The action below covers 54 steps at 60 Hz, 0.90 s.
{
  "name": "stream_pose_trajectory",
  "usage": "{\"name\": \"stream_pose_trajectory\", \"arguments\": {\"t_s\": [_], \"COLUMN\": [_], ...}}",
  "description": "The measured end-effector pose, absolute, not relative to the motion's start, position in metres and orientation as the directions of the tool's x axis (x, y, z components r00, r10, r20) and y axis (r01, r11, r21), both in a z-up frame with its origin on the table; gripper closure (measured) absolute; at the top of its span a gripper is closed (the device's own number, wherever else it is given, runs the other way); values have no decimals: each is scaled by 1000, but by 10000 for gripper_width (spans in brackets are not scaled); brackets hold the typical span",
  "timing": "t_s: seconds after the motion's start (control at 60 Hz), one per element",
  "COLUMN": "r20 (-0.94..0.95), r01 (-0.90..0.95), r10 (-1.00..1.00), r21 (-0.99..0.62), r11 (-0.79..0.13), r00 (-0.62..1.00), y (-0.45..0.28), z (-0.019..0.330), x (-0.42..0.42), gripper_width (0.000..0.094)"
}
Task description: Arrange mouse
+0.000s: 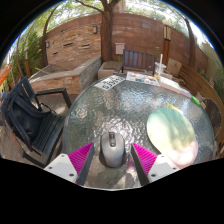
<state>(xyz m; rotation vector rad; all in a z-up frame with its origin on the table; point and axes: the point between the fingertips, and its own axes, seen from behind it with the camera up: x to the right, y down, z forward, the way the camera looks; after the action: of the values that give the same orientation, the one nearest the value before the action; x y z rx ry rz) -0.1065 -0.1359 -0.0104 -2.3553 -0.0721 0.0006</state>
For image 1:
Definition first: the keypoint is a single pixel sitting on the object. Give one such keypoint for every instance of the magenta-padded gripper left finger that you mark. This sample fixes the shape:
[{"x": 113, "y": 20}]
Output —
[{"x": 80, "y": 159}]

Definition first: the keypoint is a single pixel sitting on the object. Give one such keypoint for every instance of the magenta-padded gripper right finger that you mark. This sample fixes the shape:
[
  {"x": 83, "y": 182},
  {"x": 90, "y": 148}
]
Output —
[{"x": 145, "y": 160}]

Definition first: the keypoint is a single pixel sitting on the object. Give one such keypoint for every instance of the grey and black computer mouse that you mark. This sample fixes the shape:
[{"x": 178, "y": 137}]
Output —
[{"x": 112, "y": 150}]

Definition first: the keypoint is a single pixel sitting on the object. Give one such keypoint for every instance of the round pastel mouse pad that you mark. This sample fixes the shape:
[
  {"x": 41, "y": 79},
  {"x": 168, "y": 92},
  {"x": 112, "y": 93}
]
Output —
[{"x": 171, "y": 133}]

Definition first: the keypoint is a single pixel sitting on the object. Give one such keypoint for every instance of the black slatted patio chair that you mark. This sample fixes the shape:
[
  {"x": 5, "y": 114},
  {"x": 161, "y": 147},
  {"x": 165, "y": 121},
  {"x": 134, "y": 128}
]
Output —
[{"x": 50, "y": 130}]

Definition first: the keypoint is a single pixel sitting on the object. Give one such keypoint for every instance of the black backpack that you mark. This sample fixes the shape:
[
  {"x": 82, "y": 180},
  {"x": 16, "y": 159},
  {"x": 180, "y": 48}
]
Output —
[{"x": 25, "y": 120}]

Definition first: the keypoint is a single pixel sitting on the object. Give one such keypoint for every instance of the green marker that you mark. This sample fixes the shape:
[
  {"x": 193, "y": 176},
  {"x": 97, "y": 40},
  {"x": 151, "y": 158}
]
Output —
[{"x": 196, "y": 101}]

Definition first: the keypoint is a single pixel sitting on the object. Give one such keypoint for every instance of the small blue booklet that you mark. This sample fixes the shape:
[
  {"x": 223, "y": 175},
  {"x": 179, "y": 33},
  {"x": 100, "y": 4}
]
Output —
[{"x": 185, "y": 92}]

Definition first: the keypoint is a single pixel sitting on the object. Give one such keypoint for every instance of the white open book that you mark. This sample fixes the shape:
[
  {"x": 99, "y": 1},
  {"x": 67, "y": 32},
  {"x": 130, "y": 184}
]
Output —
[{"x": 170, "y": 84}]

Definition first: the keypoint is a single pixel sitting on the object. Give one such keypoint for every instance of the white paint palette tray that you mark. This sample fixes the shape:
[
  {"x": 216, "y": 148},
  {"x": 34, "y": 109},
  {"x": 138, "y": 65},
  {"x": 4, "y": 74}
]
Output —
[{"x": 141, "y": 78}]

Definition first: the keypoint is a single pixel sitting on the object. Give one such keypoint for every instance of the stone raised counter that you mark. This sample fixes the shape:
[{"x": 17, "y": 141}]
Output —
[{"x": 66, "y": 78}]

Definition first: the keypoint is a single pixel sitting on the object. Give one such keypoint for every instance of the white license plate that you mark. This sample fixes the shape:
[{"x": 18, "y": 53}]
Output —
[{"x": 110, "y": 82}]

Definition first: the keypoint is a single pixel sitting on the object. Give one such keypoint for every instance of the dark wicker chair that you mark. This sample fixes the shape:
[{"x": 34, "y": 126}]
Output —
[{"x": 213, "y": 113}]

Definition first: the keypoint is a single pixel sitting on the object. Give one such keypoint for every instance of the clear plastic cup with straw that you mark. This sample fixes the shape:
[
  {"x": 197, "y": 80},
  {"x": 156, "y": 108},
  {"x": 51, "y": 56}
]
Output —
[{"x": 159, "y": 70}]

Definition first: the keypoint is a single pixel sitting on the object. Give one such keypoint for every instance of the concrete block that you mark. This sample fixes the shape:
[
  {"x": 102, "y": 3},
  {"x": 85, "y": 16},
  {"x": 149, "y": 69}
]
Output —
[{"x": 107, "y": 70}]

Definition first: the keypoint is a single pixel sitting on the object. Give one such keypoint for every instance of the curved wooden bench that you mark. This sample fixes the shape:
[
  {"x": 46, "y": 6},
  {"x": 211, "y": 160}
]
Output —
[{"x": 200, "y": 83}]

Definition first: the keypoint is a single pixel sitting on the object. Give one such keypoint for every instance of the tan stone slab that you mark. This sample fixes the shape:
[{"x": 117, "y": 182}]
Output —
[{"x": 174, "y": 67}]

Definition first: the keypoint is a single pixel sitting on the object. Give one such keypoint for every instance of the dark wooden slatted chair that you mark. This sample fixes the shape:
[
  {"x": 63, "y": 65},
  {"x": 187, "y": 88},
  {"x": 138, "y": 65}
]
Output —
[{"x": 138, "y": 60}]

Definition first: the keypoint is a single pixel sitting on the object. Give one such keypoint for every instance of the beige utility box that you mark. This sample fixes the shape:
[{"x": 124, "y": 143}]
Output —
[{"x": 120, "y": 48}]

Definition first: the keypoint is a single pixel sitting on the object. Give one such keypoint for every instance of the thin curved tree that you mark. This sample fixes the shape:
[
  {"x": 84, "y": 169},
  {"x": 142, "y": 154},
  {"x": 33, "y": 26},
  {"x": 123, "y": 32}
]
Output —
[{"x": 44, "y": 40}]

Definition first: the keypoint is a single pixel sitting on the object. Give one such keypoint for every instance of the thin leaning tree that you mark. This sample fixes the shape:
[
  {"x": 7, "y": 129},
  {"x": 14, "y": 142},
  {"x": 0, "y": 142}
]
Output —
[{"x": 191, "y": 43}]

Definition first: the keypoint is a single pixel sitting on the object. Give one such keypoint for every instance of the large tree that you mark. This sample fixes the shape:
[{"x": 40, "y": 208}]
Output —
[{"x": 106, "y": 33}]

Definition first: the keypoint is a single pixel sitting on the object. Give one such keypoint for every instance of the wooden lantern post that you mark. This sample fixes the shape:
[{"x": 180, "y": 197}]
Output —
[{"x": 166, "y": 43}]

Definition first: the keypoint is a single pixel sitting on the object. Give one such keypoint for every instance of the black wall lamp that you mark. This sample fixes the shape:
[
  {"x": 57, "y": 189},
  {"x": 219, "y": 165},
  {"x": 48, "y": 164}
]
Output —
[
  {"x": 47, "y": 44},
  {"x": 95, "y": 29}
]

